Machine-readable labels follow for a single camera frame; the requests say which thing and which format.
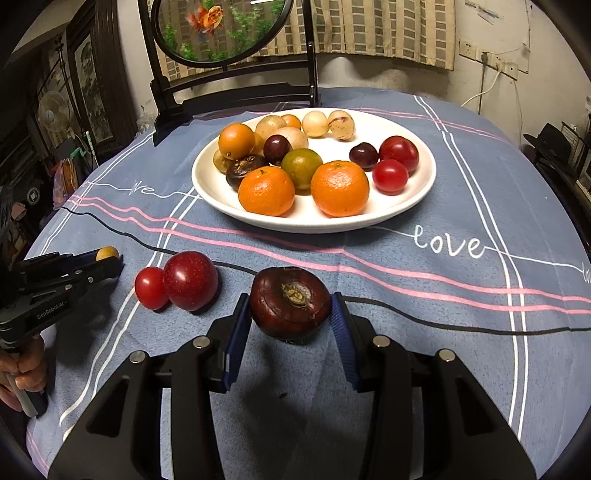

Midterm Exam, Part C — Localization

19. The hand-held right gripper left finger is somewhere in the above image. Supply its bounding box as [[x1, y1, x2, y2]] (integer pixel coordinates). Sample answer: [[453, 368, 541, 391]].
[[48, 292, 253, 480]]

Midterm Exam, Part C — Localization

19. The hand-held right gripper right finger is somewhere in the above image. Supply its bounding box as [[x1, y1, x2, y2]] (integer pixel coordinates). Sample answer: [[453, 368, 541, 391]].
[[329, 292, 539, 480]]

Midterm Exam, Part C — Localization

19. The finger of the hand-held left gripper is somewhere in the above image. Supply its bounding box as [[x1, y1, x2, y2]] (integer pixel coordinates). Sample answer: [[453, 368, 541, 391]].
[[18, 249, 101, 278], [46, 256, 124, 301]]

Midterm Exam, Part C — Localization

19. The red cherry tomato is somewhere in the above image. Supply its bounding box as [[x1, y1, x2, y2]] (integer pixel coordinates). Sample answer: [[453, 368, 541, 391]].
[[372, 159, 410, 195], [134, 267, 170, 311]]

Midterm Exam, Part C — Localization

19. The red plum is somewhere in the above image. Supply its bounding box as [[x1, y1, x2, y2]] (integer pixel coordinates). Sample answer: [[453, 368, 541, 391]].
[[163, 251, 219, 313], [379, 136, 420, 174]]

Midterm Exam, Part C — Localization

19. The orange mandarin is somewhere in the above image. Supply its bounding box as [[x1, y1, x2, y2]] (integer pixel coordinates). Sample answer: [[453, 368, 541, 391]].
[[238, 166, 296, 217], [311, 160, 370, 217]]

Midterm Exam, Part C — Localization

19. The white oval plate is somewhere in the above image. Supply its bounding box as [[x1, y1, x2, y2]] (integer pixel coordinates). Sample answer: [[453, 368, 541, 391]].
[[191, 107, 437, 233]]

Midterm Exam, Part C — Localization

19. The wrinkled dark brown fruit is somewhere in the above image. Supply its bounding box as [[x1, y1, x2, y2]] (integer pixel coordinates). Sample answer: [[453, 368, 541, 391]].
[[225, 155, 271, 191]]

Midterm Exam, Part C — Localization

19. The green and yellow citrus fruit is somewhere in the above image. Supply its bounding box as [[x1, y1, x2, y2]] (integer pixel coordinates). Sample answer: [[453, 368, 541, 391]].
[[281, 148, 324, 191]]

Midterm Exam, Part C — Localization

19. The large beige round fruit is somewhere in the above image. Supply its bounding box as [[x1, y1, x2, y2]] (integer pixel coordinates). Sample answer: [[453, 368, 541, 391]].
[[272, 127, 309, 153]]

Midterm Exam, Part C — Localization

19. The speckled beige fruit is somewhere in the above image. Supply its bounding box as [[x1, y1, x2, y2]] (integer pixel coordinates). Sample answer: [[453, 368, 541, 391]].
[[328, 110, 355, 140]]

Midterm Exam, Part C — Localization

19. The person's left hand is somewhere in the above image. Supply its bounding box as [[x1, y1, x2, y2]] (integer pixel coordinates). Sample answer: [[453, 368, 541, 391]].
[[0, 335, 48, 412]]

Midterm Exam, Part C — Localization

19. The purple and orange bag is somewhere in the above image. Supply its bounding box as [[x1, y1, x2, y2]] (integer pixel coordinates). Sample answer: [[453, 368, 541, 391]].
[[52, 157, 80, 209]]

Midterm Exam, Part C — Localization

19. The green and white stick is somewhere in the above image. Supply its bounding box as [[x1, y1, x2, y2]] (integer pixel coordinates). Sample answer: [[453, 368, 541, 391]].
[[84, 130, 100, 169]]

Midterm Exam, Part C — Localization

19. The white fan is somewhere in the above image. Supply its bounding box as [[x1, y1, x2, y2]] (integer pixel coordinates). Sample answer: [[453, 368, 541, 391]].
[[38, 90, 71, 136]]

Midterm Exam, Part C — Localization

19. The dark framed painting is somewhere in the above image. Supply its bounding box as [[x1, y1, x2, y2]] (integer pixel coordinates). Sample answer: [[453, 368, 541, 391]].
[[65, 0, 139, 151]]

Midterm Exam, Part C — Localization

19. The round goldfish screen on stand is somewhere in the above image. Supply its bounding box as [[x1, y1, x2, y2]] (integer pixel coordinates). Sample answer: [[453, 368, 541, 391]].
[[137, 0, 321, 147]]

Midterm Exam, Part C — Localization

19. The black computer desk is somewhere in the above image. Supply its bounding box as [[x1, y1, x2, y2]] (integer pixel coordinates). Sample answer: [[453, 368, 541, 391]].
[[522, 92, 591, 217]]

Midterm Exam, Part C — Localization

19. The black hat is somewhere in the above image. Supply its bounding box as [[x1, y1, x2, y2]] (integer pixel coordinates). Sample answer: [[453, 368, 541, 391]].
[[523, 123, 573, 160]]

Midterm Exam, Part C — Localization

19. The beige patterned curtain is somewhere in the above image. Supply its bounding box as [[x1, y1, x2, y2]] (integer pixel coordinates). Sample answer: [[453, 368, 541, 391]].
[[148, 0, 457, 79]]

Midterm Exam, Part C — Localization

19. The white power strip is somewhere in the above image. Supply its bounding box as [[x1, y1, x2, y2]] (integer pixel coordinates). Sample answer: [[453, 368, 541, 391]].
[[478, 50, 519, 80]]

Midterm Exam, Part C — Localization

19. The white cable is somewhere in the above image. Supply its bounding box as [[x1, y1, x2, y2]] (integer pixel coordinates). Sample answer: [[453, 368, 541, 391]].
[[463, 65, 502, 104]]

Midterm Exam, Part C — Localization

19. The white wall sticker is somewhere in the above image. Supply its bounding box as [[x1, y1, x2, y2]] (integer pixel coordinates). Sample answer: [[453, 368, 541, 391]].
[[464, 0, 502, 21]]

